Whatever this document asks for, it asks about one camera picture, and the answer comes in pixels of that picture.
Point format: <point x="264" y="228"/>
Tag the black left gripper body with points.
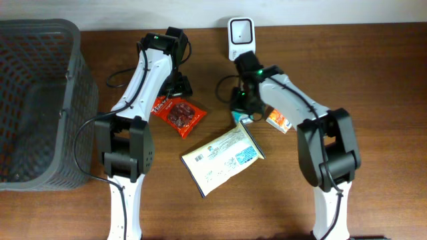
<point x="180" y="88"/>

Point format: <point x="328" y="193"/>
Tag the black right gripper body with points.
<point x="241" y="104"/>

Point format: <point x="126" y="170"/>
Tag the green tissue pack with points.
<point x="241" y="118"/>

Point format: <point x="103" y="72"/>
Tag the red snack bag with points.
<point x="179" y="113"/>

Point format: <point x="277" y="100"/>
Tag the orange tissue pack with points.
<point x="278" y="121"/>

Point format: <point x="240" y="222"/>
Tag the cream biscuit packet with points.
<point x="215" y="162"/>

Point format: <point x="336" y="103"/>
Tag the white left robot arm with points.
<point x="124" y="142"/>

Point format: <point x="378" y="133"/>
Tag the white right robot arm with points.
<point x="328" y="152"/>

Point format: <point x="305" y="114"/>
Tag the white barcode scanner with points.
<point x="241" y="36"/>

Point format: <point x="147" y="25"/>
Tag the grey plastic mesh basket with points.
<point x="47" y="94"/>

